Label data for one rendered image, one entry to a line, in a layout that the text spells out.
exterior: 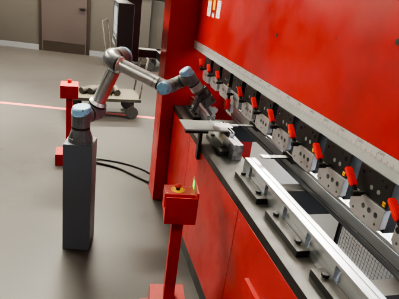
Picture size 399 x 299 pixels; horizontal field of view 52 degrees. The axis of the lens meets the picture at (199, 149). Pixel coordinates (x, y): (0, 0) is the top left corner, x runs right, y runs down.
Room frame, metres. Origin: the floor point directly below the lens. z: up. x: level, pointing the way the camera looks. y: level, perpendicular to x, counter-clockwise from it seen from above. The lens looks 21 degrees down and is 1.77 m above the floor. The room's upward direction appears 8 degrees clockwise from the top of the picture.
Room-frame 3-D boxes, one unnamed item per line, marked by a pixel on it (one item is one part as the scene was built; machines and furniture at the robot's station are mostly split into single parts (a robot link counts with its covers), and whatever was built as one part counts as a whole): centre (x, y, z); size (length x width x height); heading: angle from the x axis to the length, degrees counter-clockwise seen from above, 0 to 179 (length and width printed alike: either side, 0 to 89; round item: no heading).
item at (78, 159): (2.41, 0.76, 0.39); 0.18 x 0.18 x 0.78; 6
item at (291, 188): (1.97, -0.69, 0.81); 0.64 x 0.08 x 0.14; 108
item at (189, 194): (1.86, 0.07, 0.75); 0.20 x 0.16 x 0.18; 10
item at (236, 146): (2.37, -0.16, 0.92); 0.39 x 0.06 x 0.10; 18
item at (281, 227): (1.45, -0.39, 0.89); 0.30 x 0.05 x 0.03; 18
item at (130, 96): (5.44, 1.38, 0.42); 1.04 x 0.61 x 0.84; 107
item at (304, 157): (1.50, -0.44, 1.26); 0.15 x 0.09 x 0.17; 18
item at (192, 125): (2.38, 0.00, 1.00); 0.26 x 0.18 x 0.01; 108
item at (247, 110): (2.07, -0.26, 1.26); 0.15 x 0.09 x 0.17; 18
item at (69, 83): (3.70, 1.28, 0.41); 0.25 x 0.20 x 0.83; 108
